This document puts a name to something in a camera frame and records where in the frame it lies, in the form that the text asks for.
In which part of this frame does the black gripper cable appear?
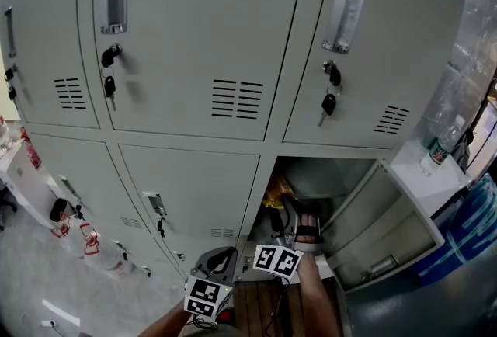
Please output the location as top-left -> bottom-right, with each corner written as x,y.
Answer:
265,276 -> 291,337

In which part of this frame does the white power strip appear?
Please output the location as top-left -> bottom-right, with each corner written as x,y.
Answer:
40,298 -> 82,329

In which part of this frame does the white block cabinet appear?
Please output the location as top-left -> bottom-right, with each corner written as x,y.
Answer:
389,140 -> 474,221

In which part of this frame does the person's left forearm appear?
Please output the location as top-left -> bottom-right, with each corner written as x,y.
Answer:
137,303 -> 196,337

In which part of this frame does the yellow snack packet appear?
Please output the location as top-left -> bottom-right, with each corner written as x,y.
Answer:
262,171 -> 298,210

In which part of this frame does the clear green-label water bottle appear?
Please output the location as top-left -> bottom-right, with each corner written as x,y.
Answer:
420,113 -> 467,178

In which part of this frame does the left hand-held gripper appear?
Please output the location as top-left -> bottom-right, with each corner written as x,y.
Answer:
182,245 -> 238,317

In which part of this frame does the person's right hand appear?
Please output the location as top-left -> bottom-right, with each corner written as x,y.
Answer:
295,213 -> 323,245

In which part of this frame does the grey backpack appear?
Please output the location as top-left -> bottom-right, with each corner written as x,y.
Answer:
451,130 -> 474,174

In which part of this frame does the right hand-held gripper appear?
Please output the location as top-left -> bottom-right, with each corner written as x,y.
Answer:
252,193 -> 325,277

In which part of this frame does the wooden slat platform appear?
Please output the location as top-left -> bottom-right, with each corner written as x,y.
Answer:
231,276 -> 343,337

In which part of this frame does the black office chair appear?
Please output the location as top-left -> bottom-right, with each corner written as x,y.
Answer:
0,186 -> 19,232

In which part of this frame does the person's right forearm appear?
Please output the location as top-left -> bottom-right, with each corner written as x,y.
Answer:
296,252 -> 343,337

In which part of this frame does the clear water jug red handle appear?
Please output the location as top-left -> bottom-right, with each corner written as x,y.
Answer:
78,221 -> 137,279
48,197 -> 74,240

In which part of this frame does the silver plastic-wrapped panel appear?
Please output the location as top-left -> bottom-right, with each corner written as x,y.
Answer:
410,0 -> 497,158

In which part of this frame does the blue taped wrapped bundle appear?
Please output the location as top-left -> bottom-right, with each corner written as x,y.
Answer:
416,171 -> 497,289

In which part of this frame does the grey metal locker cabinet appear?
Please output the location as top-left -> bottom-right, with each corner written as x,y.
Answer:
0,0 -> 467,294

